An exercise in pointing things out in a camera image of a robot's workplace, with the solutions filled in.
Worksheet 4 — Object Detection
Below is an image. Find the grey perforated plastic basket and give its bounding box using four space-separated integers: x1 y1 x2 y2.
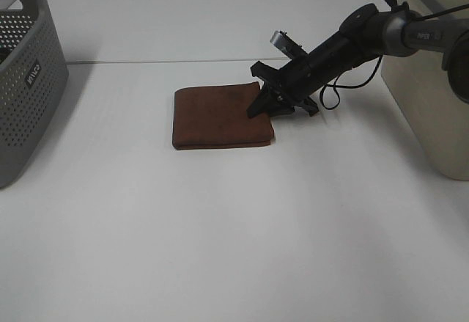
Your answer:
1 0 69 188

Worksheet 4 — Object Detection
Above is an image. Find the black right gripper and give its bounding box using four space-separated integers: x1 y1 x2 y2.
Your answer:
247 32 378 119

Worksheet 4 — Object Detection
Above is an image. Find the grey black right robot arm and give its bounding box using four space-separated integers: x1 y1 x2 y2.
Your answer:
247 0 468 118

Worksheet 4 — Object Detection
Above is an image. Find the brown towel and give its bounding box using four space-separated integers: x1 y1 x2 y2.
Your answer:
172 82 275 150

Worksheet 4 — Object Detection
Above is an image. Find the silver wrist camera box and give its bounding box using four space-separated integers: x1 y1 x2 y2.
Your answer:
270 30 307 59

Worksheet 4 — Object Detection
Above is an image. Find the beige plastic storage basket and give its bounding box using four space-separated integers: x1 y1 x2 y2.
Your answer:
381 0 468 180

